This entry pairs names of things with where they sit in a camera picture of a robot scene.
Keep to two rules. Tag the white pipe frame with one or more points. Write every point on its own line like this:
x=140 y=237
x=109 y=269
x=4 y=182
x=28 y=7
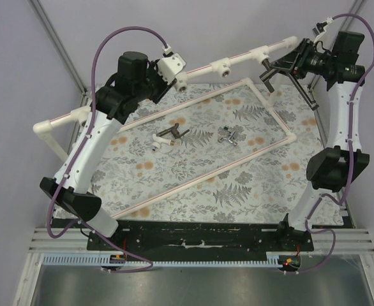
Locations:
x=130 y=176

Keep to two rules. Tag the floral table mat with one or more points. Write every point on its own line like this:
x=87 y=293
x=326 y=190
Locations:
x=264 y=189

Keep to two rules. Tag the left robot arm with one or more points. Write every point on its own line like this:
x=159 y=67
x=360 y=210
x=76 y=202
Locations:
x=136 y=79

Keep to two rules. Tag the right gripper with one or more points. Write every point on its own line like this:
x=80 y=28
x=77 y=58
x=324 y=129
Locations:
x=289 y=67

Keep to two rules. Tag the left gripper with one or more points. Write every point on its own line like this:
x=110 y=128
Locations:
x=161 y=88

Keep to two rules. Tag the white plastic faucet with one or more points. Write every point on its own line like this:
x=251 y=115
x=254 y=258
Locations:
x=158 y=141

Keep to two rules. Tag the chrome faucet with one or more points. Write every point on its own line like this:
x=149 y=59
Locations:
x=229 y=135

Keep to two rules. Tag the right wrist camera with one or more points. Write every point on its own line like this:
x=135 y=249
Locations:
x=320 y=28

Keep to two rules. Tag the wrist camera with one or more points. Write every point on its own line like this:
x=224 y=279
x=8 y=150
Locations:
x=320 y=28
x=170 y=65

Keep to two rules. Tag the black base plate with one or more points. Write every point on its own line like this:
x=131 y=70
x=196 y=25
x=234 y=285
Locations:
x=205 y=241

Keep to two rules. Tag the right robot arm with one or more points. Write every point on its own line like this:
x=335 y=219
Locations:
x=341 y=161

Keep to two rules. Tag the dark long faucet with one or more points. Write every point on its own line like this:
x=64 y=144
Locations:
x=266 y=76

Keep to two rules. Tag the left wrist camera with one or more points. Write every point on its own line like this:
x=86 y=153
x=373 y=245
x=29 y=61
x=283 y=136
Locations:
x=170 y=65

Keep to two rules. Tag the dark short faucet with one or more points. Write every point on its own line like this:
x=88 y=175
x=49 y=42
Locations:
x=174 y=131

